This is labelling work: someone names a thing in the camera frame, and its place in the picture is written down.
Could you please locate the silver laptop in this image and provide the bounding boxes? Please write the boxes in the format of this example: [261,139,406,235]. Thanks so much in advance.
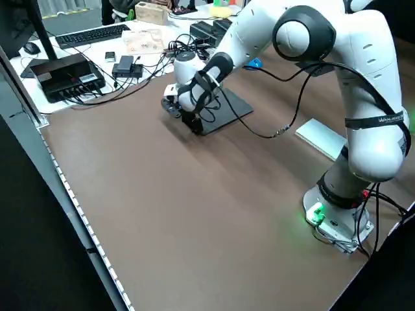
[186,87,255,135]

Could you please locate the blue desk lamp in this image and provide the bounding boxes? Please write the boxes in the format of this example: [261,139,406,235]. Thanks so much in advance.
[243,57,264,71]

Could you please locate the yellow sponge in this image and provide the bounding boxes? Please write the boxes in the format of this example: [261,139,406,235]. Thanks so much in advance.
[209,5,234,17]

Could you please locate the black computer mouse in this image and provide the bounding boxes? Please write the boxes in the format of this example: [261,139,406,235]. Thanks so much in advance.
[23,41,42,55]

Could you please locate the clear plastic bag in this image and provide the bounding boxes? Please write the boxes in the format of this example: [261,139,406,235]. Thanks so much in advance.
[121,27,165,55]

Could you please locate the wooden box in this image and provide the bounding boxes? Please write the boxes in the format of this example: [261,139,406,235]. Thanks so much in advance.
[134,1,169,26]

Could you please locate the black network switch box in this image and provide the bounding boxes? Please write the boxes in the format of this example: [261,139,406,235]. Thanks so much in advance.
[29,53,106,104]

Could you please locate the aluminium frame post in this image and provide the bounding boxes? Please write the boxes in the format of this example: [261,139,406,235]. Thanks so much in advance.
[0,45,50,126]

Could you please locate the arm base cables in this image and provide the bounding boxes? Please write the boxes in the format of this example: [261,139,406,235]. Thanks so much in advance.
[355,184,408,260]

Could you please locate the black monitor stand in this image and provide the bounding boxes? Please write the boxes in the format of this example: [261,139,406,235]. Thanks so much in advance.
[19,0,59,78]

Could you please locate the black power adapter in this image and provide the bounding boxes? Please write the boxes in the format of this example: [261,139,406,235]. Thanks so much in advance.
[118,55,135,71]

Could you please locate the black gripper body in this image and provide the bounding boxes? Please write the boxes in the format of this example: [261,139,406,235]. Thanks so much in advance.
[180,108,204,129]

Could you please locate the black keyboard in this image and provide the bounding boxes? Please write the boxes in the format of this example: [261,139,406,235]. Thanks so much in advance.
[54,24,132,50]

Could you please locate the black usb hub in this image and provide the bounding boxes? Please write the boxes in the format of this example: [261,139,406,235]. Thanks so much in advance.
[112,63,144,79]

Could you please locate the black monitor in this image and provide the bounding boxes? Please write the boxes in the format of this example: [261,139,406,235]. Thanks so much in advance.
[0,0,36,59]

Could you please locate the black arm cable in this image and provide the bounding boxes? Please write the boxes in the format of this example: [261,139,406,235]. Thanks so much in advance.
[189,61,412,140]

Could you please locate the finned power supply brick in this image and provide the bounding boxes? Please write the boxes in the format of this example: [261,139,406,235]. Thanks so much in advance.
[213,18,233,36]
[189,21,215,41]

